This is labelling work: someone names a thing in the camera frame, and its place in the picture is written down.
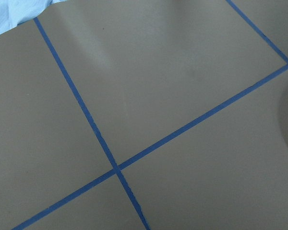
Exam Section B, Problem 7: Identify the light blue cloth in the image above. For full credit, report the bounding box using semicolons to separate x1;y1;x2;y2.
0;0;61;35

